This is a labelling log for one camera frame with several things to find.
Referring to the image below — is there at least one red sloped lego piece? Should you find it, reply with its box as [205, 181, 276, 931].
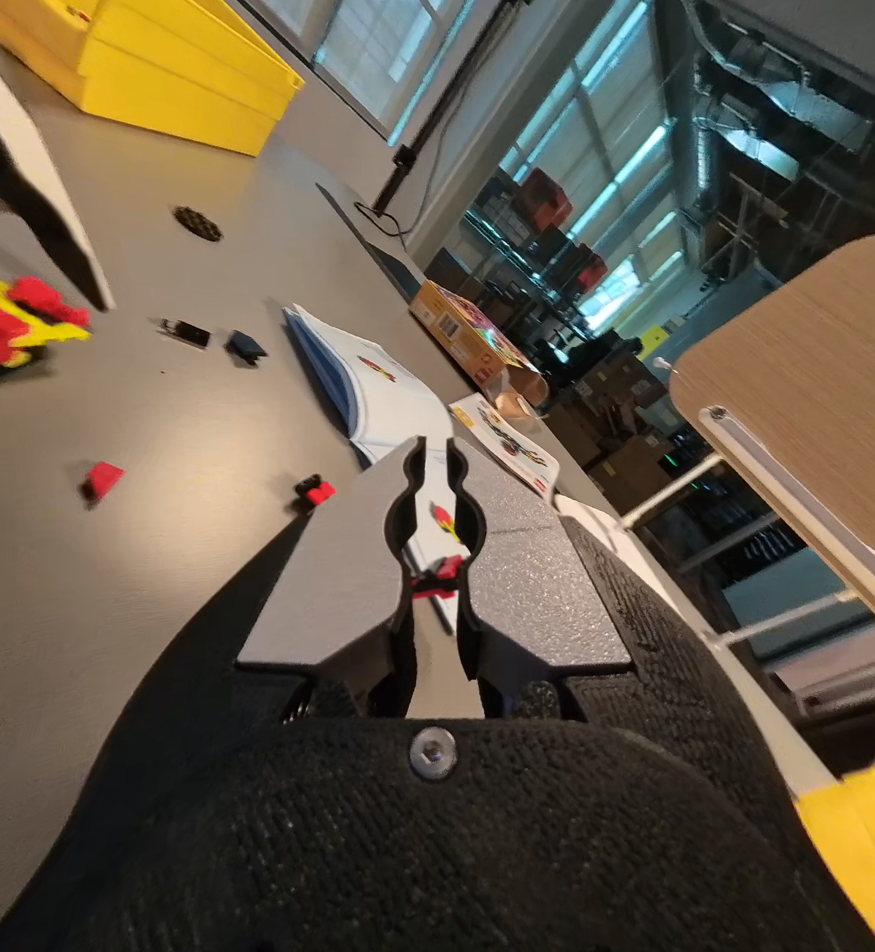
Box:
[79, 461, 126, 508]

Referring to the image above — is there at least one wooden book stand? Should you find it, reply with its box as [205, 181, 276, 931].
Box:
[555, 231, 875, 815]

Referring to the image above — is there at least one yellow plastic bin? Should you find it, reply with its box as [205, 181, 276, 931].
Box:
[0, 0, 290, 159]
[795, 750, 875, 952]
[65, 0, 307, 101]

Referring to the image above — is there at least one orange lego box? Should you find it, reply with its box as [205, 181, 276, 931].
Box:
[408, 279, 552, 428]

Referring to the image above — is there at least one small white instruction leaflet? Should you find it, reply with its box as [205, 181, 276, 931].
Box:
[448, 392, 561, 499]

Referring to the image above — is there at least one flat black lego piece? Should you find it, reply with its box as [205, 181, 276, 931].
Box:
[159, 317, 212, 349]

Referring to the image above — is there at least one round black lego piece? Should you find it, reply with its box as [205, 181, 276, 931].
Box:
[173, 206, 224, 243]

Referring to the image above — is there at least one storage shelf with bins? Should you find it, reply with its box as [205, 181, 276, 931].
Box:
[423, 167, 610, 351]

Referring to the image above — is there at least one small red black lego piece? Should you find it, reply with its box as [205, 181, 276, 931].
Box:
[411, 554, 467, 599]
[293, 473, 337, 514]

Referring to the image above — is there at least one pile of cardboard boxes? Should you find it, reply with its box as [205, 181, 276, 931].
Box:
[542, 350, 706, 522]

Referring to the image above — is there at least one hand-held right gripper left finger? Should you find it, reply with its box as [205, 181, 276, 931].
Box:
[235, 436, 428, 700]

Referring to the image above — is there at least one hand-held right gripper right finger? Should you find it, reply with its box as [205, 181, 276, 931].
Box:
[445, 437, 636, 685]

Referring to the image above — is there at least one dark sloped lego piece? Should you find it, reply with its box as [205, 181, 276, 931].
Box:
[224, 329, 269, 367]

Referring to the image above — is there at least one metal ventilation duct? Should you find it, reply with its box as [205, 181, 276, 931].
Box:
[679, 0, 875, 246]

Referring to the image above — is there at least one open lego instruction booklet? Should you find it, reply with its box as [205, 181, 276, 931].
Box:
[281, 302, 468, 637]

